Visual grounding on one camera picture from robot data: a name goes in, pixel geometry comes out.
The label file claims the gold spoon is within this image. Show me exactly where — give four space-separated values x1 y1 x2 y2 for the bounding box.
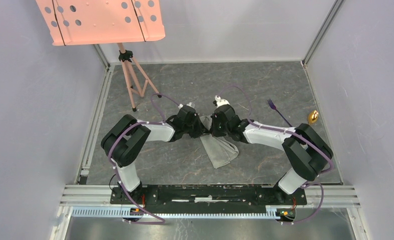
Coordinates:
307 110 319 125

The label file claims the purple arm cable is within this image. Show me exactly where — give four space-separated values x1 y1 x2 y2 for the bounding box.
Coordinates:
218 84 334 226
108 93 184 225

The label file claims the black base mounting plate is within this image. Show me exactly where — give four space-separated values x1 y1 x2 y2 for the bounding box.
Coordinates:
110 184 307 215

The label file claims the purple metal fork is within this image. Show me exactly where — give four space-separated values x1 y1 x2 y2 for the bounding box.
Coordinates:
267 98 292 127

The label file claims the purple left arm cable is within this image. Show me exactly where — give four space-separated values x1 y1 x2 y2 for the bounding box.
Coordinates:
108 93 184 225

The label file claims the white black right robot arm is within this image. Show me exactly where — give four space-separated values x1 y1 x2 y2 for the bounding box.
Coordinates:
210 103 333 204

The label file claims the pink music stand tripod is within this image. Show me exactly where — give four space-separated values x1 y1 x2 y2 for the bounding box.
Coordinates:
36 0 166 111

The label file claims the aluminium frame rail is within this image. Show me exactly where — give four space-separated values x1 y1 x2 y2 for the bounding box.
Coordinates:
60 184 360 220

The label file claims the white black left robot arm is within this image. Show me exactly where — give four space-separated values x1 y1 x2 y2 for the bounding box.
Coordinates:
101 105 209 204

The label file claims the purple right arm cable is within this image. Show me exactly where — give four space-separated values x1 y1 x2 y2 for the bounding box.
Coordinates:
218 84 334 226

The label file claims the grey cloth napkin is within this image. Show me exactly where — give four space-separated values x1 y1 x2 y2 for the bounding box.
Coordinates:
200 133 239 169

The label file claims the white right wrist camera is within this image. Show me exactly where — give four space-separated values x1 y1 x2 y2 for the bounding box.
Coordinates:
213 95 230 108

